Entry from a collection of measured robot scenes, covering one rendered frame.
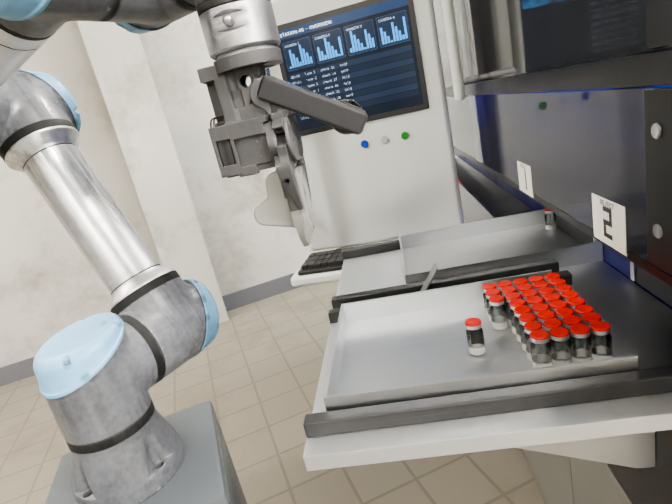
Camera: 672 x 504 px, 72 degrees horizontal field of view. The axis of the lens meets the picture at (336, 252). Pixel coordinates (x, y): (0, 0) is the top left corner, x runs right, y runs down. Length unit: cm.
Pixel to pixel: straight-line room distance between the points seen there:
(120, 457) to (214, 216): 277
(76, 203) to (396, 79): 91
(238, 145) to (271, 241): 298
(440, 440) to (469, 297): 32
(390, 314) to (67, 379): 47
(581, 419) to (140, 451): 54
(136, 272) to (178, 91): 266
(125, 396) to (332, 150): 97
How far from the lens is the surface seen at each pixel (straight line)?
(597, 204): 68
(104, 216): 79
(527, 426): 54
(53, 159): 83
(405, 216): 144
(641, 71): 56
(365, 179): 142
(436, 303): 78
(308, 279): 130
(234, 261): 346
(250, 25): 50
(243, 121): 49
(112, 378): 68
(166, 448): 75
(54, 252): 349
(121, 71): 318
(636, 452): 71
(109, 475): 73
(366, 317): 79
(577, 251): 90
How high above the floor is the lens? 122
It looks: 17 degrees down
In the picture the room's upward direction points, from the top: 13 degrees counter-clockwise
